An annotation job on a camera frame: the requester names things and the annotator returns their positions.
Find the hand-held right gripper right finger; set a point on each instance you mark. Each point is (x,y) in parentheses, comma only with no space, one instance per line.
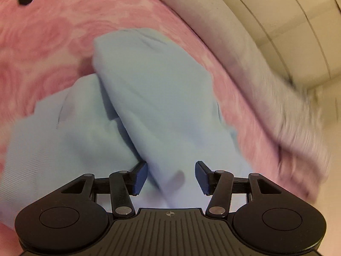
(201,177)

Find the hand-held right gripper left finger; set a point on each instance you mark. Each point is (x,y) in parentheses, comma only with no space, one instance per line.
(140,177)

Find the cream wardrobe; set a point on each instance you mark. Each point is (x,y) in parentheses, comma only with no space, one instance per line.
(293,18)

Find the light blue pants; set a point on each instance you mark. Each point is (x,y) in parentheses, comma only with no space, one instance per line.
(159,98)

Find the pink rose-pattern blanket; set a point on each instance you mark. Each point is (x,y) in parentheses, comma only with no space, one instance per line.
(53,32)

